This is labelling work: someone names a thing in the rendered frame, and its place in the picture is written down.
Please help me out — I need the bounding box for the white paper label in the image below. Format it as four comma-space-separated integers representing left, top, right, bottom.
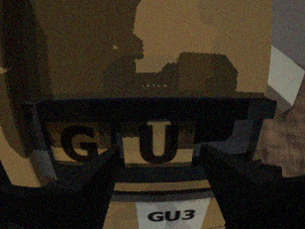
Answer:
137, 198, 210, 229

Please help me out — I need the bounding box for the tan a-frame board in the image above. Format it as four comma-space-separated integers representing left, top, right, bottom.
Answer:
0, 0, 277, 229

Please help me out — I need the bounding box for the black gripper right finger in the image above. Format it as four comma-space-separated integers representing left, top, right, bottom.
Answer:
200, 145, 305, 229

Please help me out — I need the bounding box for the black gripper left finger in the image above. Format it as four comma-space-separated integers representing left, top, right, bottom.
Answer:
0, 146, 120, 229

